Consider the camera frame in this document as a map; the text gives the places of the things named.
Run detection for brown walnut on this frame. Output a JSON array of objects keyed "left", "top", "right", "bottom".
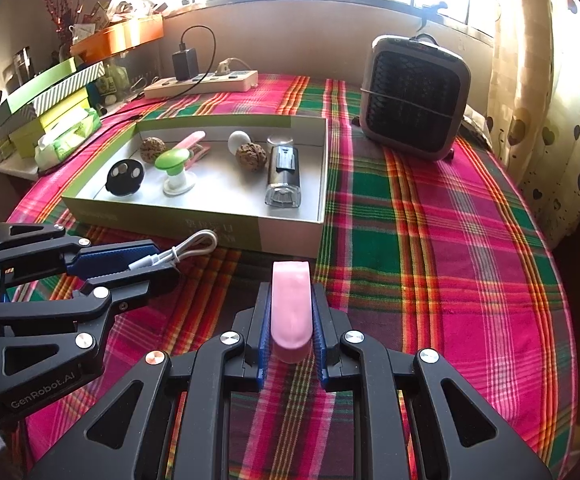
[
  {"left": 140, "top": 137, "right": 165, "bottom": 163},
  {"left": 236, "top": 142, "right": 269, "bottom": 172}
]

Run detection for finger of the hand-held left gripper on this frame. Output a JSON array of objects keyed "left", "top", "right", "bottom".
[
  {"left": 0, "top": 262, "right": 182, "bottom": 341},
  {"left": 0, "top": 222, "right": 162, "bottom": 281}
]

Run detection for beige power strip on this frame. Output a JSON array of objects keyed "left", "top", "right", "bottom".
[{"left": 143, "top": 70, "right": 259, "bottom": 100}]

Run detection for black oval button-cell case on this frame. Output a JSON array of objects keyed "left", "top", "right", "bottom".
[{"left": 106, "top": 159, "right": 146, "bottom": 196}]

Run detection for black window latch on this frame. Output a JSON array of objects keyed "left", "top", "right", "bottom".
[{"left": 420, "top": 2, "right": 448, "bottom": 28}]

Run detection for yellow-green box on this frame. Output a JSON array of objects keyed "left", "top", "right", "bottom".
[{"left": 7, "top": 85, "right": 93, "bottom": 161}]

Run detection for white ball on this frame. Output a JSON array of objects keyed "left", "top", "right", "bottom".
[{"left": 227, "top": 131, "right": 252, "bottom": 156}]

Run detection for green tissue pack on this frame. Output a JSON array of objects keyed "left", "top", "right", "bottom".
[{"left": 34, "top": 107, "right": 102, "bottom": 170}]

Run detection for green mushroom-shaped knob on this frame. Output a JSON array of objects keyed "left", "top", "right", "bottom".
[{"left": 155, "top": 148, "right": 197, "bottom": 197}]

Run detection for black charger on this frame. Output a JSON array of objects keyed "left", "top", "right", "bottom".
[{"left": 172, "top": 47, "right": 200, "bottom": 81}]

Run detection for white striped box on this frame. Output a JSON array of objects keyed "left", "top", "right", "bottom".
[{"left": 32, "top": 60, "right": 106, "bottom": 116}]

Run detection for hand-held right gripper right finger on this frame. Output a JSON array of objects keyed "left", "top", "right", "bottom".
[{"left": 311, "top": 282, "right": 553, "bottom": 480}]

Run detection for black cylindrical device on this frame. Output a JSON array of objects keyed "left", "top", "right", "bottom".
[{"left": 264, "top": 145, "right": 303, "bottom": 208}]

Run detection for black charger cable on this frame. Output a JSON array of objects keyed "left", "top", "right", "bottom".
[{"left": 180, "top": 25, "right": 218, "bottom": 81}]

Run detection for cream heart-print curtain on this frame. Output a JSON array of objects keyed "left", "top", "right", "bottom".
[{"left": 485, "top": 0, "right": 580, "bottom": 251}]

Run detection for small grey space heater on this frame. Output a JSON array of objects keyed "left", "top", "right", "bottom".
[{"left": 359, "top": 34, "right": 472, "bottom": 162}]

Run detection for pink plastic clip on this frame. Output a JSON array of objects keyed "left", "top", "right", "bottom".
[
  {"left": 172, "top": 131, "right": 211, "bottom": 163},
  {"left": 270, "top": 260, "right": 315, "bottom": 363}
]

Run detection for red flower branches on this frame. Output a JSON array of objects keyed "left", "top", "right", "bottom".
[{"left": 35, "top": 0, "right": 88, "bottom": 46}]

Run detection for green cardboard box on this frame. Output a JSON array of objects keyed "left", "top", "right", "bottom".
[{"left": 61, "top": 114, "right": 328, "bottom": 258}]

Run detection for white plug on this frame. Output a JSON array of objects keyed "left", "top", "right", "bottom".
[{"left": 217, "top": 57, "right": 251, "bottom": 76}]

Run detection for orange box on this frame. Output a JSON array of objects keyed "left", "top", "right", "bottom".
[{"left": 70, "top": 14, "right": 165, "bottom": 58}]

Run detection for pink green plaid tablecloth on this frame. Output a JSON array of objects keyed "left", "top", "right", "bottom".
[{"left": 7, "top": 74, "right": 578, "bottom": 480}]

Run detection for short white cable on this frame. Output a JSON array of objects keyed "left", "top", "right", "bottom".
[{"left": 127, "top": 229, "right": 219, "bottom": 271}]

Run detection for pile of plastic bags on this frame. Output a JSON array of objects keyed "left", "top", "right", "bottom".
[{"left": 107, "top": 0, "right": 171, "bottom": 21}]

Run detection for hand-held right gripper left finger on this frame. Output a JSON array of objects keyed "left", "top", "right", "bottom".
[{"left": 27, "top": 282, "right": 273, "bottom": 480}]

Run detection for green box lid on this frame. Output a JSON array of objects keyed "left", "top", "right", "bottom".
[{"left": 7, "top": 56, "right": 78, "bottom": 113}]

